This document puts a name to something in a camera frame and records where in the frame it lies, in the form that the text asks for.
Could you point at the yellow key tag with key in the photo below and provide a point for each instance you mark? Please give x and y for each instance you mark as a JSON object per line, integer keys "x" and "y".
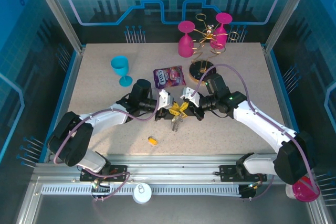
{"x": 152, "y": 140}

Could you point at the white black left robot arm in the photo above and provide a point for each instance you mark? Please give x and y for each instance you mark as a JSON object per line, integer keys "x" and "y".
{"x": 105, "y": 117}

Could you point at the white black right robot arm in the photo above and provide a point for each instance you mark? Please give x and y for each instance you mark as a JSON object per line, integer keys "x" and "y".
{"x": 262, "y": 124}

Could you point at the purple candy bag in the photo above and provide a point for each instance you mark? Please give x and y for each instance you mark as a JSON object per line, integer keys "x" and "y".
{"x": 169, "y": 77}

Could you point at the blue plastic goblet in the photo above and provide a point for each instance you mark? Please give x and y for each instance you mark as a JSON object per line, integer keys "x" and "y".
{"x": 119, "y": 68}

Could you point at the pink plastic goblet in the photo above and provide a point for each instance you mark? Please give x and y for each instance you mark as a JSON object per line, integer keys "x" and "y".
{"x": 221, "y": 36}
{"x": 185, "y": 47}

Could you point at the white round lid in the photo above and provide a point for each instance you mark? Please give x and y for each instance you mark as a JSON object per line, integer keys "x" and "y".
{"x": 141, "y": 195}

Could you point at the pink plastic cup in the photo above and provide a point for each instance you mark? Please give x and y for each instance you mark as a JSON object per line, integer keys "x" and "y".
{"x": 304, "y": 192}

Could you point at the aluminium frame rail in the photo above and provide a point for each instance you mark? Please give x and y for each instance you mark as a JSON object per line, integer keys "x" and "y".
{"x": 170, "y": 166}

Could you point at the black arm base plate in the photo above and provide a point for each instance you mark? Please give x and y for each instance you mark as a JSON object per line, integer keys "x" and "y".
{"x": 228, "y": 172}
{"x": 118, "y": 170}

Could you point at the aluminium frame post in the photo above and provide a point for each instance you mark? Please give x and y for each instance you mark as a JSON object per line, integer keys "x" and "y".
{"x": 57, "y": 14}
{"x": 288, "y": 11}

